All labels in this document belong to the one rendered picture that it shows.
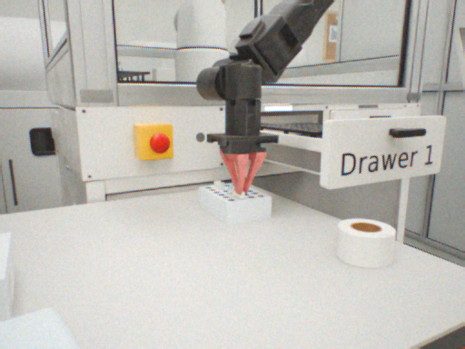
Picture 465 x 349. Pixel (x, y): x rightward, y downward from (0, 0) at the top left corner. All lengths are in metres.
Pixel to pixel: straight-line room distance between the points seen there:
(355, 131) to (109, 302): 0.44
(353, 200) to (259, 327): 0.88
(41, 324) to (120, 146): 0.52
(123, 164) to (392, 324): 0.59
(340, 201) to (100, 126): 0.72
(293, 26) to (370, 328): 0.44
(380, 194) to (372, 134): 0.63
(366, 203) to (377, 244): 0.76
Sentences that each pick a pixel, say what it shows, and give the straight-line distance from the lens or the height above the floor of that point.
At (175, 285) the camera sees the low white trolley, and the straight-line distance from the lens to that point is 0.43.
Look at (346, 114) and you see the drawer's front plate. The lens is 1.07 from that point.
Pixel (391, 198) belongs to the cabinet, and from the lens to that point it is 1.33.
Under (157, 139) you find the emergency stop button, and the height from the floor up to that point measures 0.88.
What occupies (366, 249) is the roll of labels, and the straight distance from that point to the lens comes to 0.48.
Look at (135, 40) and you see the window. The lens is 0.82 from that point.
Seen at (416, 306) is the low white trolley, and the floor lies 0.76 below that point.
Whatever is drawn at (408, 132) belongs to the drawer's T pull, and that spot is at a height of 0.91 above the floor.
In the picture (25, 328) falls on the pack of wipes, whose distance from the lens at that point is 0.32.
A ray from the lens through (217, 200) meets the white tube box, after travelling 0.63.
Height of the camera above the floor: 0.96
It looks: 12 degrees down
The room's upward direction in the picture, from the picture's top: straight up
